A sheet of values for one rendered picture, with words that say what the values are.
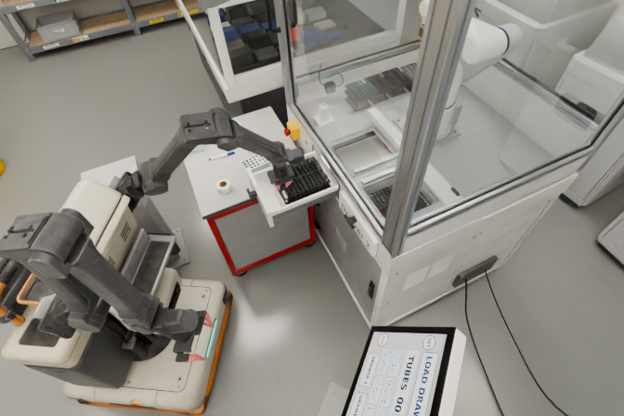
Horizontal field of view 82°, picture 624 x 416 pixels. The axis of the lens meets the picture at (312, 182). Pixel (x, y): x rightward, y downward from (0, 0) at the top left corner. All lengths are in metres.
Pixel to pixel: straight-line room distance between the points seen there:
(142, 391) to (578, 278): 2.50
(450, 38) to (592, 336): 2.17
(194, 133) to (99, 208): 0.36
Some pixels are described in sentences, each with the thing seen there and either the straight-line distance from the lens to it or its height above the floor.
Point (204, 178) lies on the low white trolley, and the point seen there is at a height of 0.76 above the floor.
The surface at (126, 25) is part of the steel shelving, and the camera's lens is 5.14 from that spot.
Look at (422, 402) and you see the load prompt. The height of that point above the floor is 1.16.
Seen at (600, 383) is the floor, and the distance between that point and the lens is 2.58.
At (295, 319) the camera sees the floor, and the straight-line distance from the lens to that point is 2.27.
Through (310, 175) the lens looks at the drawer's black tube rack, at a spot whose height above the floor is 0.90.
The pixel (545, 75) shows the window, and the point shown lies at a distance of 1.13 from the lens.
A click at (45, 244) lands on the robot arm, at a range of 0.77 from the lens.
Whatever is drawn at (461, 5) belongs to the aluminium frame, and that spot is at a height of 1.85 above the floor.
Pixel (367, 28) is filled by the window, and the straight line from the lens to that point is 1.04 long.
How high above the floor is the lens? 2.14
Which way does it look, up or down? 50 degrees down
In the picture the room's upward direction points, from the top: 4 degrees counter-clockwise
